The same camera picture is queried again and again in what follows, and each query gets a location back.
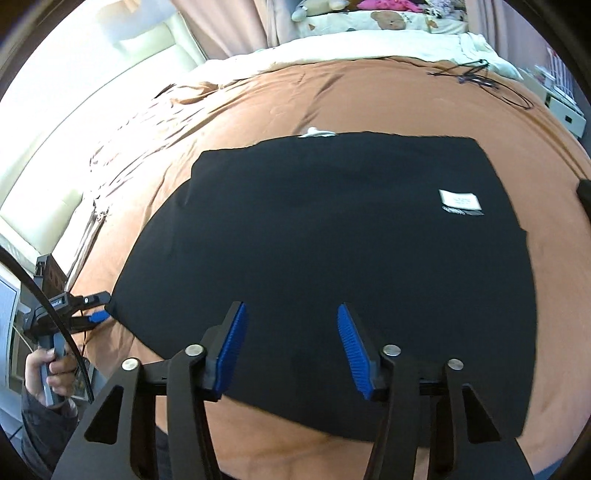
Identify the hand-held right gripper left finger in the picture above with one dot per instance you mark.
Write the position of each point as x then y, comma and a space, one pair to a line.
231, 350

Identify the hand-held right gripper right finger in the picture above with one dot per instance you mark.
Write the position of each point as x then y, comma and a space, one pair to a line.
353, 350

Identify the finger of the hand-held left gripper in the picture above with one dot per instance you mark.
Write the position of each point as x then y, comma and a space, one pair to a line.
92, 298
98, 317

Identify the black jacket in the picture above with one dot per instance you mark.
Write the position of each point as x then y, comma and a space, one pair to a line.
332, 240

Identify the person's left forearm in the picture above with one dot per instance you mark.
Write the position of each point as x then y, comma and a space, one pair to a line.
44, 429

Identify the folded black clothes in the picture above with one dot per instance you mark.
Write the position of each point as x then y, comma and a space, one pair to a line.
585, 194

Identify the pile of patterned clothes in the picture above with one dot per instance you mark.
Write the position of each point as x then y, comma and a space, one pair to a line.
438, 5

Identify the person's left hand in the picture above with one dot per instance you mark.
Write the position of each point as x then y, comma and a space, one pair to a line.
57, 374

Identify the folded white pillowcase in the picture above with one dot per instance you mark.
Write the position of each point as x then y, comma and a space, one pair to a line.
99, 217

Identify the cream padded headboard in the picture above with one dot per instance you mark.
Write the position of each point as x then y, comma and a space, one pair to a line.
92, 106

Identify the orange bed sheet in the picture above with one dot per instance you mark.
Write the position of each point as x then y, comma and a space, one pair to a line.
277, 106

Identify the pink curtain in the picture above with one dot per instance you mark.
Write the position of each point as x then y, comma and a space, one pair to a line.
221, 25
508, 27

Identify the white quilt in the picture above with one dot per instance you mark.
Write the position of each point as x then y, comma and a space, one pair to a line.
351, 48

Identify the white nightstand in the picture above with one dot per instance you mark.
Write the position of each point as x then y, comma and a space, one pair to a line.
565, 104

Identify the bear printed cushion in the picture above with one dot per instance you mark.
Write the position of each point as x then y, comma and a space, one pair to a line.
378, 21

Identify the white plush toy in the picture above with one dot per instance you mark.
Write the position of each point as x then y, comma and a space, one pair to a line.
318, 7

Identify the pink cloth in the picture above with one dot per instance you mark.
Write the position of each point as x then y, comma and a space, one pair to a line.
388, 3

